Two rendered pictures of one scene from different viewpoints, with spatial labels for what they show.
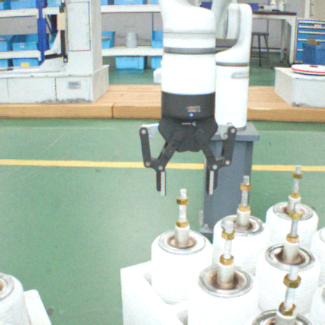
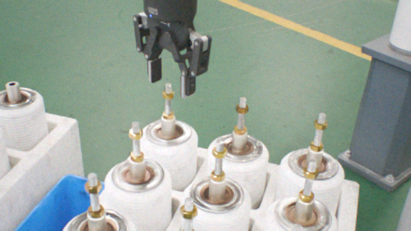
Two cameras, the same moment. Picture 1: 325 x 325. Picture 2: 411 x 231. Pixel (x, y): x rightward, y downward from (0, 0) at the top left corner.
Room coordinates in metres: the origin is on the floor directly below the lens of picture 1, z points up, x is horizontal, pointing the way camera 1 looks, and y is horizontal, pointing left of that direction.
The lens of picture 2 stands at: (0.13, -0.53, 0.70)
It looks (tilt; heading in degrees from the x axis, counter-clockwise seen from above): 31 degrees down; 45
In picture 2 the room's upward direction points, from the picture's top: 2 degrees clockwise
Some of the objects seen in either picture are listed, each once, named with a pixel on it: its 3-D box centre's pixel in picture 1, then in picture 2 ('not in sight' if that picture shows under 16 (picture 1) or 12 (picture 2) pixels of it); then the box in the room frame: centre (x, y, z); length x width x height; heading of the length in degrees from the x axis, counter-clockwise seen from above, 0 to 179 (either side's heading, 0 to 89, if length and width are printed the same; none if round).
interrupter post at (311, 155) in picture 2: (293, 204); (314, 157); (0.67, -0.24, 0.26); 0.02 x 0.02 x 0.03
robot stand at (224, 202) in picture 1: (226, 178); (393, 110); (1.10, -0.18, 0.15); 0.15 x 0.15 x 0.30; 86
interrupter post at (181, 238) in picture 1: (182, 234); (168, 126); (0.57, -0.03, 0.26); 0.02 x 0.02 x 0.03
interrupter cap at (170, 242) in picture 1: (181, 241); (168, 132); (0.57, -0.03, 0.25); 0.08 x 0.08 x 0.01
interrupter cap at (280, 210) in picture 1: (292, 211); (313, 164); (0.67, -0.24, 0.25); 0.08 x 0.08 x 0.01
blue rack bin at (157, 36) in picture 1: (166, 39); not in sight; (5.47, -0.05, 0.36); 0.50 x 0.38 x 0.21; 177
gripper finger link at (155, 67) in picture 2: (162, 181); (155, 70); (0.57, 0.00, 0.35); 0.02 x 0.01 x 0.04; 3
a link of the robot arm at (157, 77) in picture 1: (187, 65); not in sight; (0.59, -0.03, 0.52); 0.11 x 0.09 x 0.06; 3
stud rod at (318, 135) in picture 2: (296, 186); (318, 136); (0.67, -0.24, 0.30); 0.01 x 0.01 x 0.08; 73
